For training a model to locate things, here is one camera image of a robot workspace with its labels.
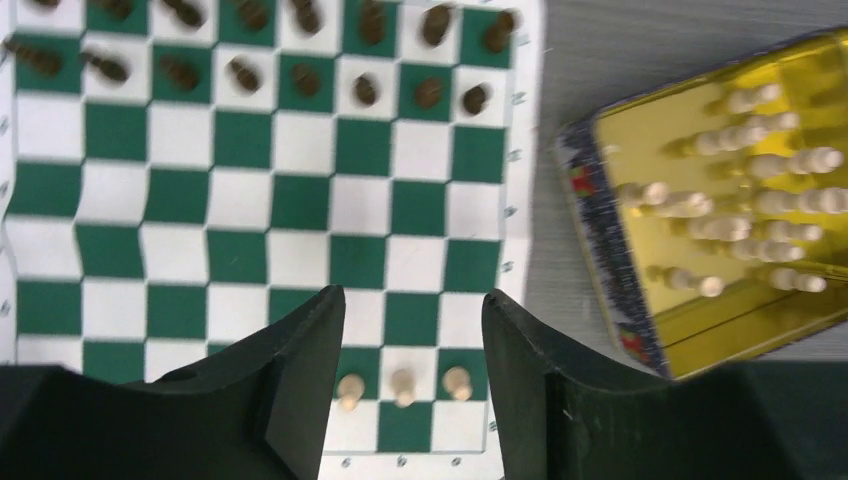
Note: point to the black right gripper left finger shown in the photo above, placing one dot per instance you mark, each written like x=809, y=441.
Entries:
x=257, y=409

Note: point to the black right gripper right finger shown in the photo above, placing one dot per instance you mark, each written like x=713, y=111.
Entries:
x=536, y=375

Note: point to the light wooden pawn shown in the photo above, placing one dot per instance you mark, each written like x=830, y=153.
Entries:
x=350, y=390
x=402, y=383
x=456, y=381

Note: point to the gold tin box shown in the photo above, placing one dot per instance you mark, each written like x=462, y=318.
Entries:
x=712, y=210

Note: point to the green white chess board mat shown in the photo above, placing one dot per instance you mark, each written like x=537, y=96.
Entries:
x=146, y=227

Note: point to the dark wooden chess piece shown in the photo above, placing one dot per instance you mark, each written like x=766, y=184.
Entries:
x=253, y=14
x=47, y=4
x=307, y=16
x=496, y=38
x=186, y=13
x=372, y=22
x=435, y=24
x=118, y=10

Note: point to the dark wooden pawn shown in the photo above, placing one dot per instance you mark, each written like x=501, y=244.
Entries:
x=245, y=76
x=428, y=93
x=110, y=68
x=475, y=99
x=45, y=62
x=305, y=79
x=181, y=73
x=365, y=89

